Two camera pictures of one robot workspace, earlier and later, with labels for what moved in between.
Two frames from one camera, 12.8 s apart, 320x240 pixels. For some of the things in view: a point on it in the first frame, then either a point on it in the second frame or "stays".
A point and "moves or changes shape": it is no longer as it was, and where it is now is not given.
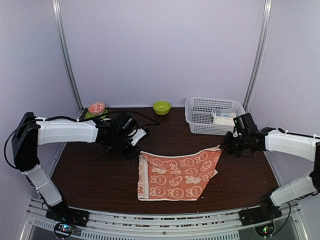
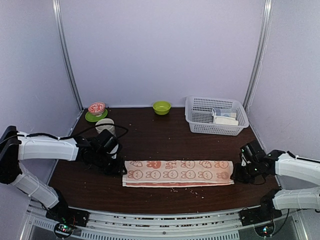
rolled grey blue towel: [224, 112] stays
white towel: [223, 120] stays
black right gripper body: [233, 145] -> [247, 175]
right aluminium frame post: [260, 54] stays
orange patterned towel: [176, 178] moves or changes shape
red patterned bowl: [96, 108] stays
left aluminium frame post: [57, 8] stays
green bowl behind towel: [162, 107] stays
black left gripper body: [127, 154] -> [108, 167]
